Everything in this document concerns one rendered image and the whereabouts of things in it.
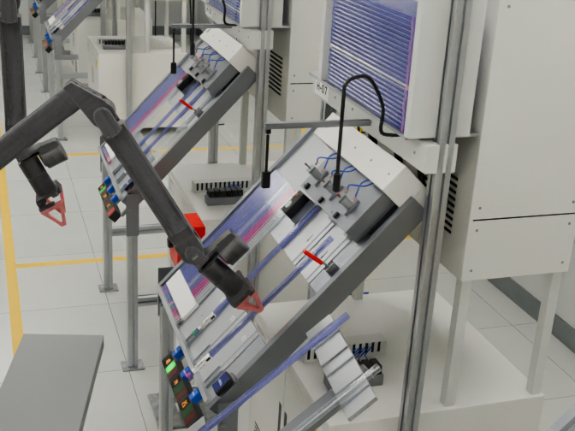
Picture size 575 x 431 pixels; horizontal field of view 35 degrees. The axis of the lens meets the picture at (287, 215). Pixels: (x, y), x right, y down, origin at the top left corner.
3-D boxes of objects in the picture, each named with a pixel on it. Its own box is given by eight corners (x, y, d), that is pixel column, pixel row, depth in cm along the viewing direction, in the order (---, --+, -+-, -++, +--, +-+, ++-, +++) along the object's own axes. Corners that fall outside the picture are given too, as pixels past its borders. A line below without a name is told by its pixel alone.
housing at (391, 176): (416, 225, 221) (382, 190, 215) (343, 162, 264) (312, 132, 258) (439, 201, 221) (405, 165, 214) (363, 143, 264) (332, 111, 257)
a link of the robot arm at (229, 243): (179, 243, 220) (181, 254, 212) (212, 209, 219) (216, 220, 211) (214, 274, 224) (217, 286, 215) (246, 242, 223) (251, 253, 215)
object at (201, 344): (220, 408, 223) (211, 402, 221) (168, 292, 281) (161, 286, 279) (274, 353, 222) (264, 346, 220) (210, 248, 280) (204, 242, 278)
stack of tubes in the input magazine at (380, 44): (402, 132, 212) (415, 17, 202) (326, 82, 257) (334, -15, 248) (450, 131, 216) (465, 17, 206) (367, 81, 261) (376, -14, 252)
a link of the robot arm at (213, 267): (192, 263, 219) (197, 274, 214) (212, 244, 219) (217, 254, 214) (211, 280, 223) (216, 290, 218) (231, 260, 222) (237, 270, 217)
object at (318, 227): (330, 306, 222) (317, 295, 220) (256, 210, 280) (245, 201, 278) (425, 209, 220) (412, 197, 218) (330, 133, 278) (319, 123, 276)
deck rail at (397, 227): (226, 421, 222) (209, 409, 219) (224, 416, 224) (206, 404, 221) (429, 213, 219) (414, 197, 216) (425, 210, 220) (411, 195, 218)
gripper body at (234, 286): (243, 273, 227) (223, 256, 224) (255, 291, 218) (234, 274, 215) (225, 291, 228) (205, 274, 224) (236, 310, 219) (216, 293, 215)
